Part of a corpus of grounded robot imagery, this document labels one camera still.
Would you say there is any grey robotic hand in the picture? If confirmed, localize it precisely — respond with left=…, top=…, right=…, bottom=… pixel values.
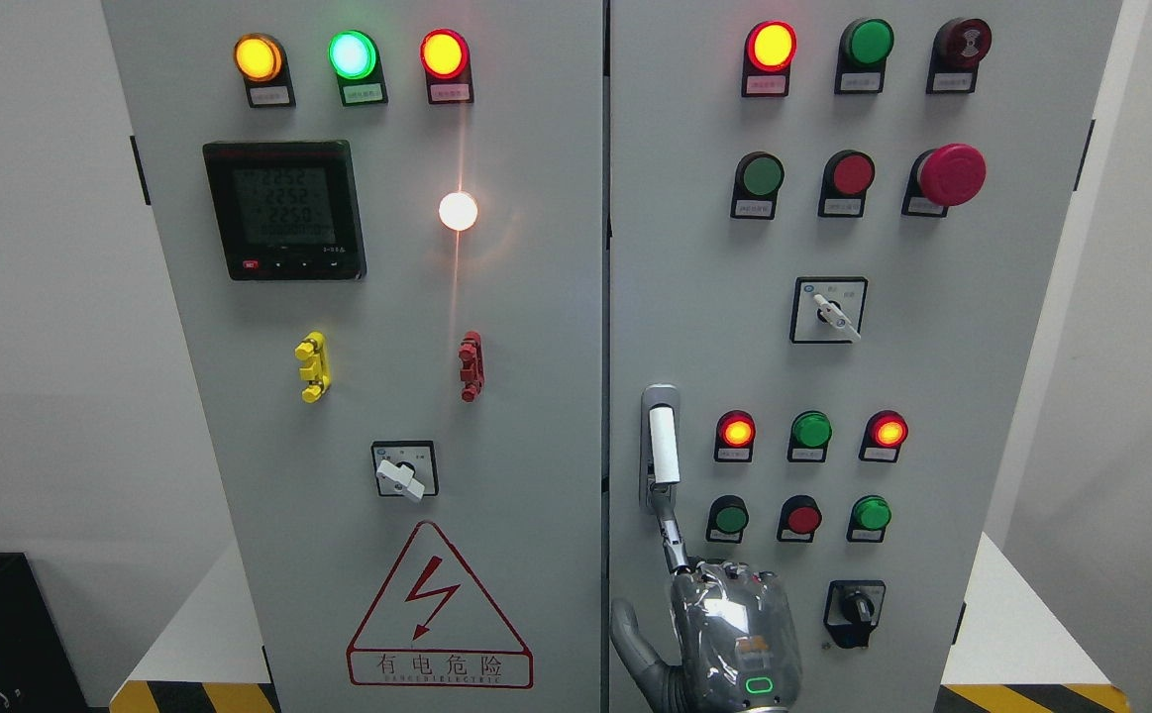
left=611, top=491, right=802, bottom=712

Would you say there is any silver door latch handle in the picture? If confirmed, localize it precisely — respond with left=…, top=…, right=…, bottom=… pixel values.
left=639, top=384, right=681, bottom=514

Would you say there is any grey right cabinet door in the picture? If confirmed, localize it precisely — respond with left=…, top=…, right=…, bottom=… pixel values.
left=608, top=1, right=1120, bottom=712

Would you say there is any grey cabinet door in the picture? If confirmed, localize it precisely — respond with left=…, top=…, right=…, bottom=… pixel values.
left=103, top=1, right=607, bottom=712
left=608, top=1, right=1120, bottom=712

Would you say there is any grey left cabinet door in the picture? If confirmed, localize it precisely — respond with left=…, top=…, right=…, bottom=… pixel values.
left=103, top=1, right=607, bottom=712

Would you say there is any red indicator light left door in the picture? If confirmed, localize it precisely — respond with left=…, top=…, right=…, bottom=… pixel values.
left=420, top=28, right=473, bottom=105

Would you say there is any green push button lower left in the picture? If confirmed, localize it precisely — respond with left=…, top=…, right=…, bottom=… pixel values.
left=705, top=493, right=749, bottom=545

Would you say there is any red push button lower middle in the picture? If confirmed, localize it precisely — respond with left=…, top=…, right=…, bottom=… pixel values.
left=778, top=495, right=823, bottom=543

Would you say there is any green indicator lower right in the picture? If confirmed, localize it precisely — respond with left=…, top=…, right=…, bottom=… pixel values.
left=846, top=495, right=890, bottom=543

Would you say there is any red lit indicator middle left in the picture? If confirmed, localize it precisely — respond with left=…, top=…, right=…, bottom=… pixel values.
left=714, top=410, right=756, bottom=463

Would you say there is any red lit indicator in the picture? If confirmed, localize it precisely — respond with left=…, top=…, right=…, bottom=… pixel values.
left=714, top=410, right=756, bottom=463
left=740, top=20, right=798, bottom=98
left=858, top=410, right=909, bottom=463

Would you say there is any green indicator middle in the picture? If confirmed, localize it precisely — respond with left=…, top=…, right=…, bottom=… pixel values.
left=785, top=410, right=833, bottom=463

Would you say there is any red lit indicator middle right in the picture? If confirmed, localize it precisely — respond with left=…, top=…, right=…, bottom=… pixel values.
left=858, top=410, right=909, bottom=463

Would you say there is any white platform with hazard stripes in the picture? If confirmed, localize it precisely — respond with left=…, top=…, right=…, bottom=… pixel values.
left=109, top=537, right=1131, bottom=712

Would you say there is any red high voltage warning sign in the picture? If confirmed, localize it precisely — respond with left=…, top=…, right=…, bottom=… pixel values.
left=348, top=519, right=535, bottom=689

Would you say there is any red terminal connector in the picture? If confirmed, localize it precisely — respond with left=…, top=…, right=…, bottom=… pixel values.
left=458, top=329, right=485, bottom=403

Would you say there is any green push button second row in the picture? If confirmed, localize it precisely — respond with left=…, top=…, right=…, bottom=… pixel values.
left=729, top=151, right=785, bottom=221

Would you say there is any red push button second row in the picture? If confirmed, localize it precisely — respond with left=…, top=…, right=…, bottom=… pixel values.
left=817, top=150, right=876, bottom=218

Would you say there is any red emergency stop mushroom button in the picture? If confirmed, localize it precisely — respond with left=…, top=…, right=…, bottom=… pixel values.
left=901, top=142, right=987, bottom=218

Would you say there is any yellow terminal connector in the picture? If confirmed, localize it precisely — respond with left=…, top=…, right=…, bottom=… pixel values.
left=294, top=331, right=332, bottom=403

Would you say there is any white lit indicator light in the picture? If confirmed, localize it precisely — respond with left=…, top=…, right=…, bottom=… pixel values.
left=437, top=191, right=479, bottom=232

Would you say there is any red lit indicator top right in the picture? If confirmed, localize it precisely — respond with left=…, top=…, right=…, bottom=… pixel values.
left=740, top=20, right=798, bottom=98

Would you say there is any green push button top row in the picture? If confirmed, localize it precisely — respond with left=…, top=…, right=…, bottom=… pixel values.
left=834, top=17, right=895, bottom=94

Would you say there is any black digital power meter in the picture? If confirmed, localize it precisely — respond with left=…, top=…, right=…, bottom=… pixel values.
left=200, top=139, right=367, bottom=281

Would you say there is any green lit indicator light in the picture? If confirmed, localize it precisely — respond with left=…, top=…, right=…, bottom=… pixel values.
left=327, top=29, right=388, bottom=107

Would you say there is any black box lower left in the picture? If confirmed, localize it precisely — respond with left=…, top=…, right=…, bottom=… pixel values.
left=0, top=554, right=88, bottom=712

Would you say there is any yellow indicator light top left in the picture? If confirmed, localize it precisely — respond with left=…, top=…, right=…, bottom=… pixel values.
left=233, top=33, right=296, bottom=109

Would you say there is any black knob selector switch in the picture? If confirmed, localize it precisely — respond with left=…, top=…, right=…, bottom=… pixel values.
left=823, top=579, right=887, bottom=650

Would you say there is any upper right white selector switch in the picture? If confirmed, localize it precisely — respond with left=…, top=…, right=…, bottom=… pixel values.
left=789, top=276, right=869, bottom=344

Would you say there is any left door white selector switch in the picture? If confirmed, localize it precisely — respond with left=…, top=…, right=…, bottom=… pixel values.
left=370, top=441, right=440, bottom=502

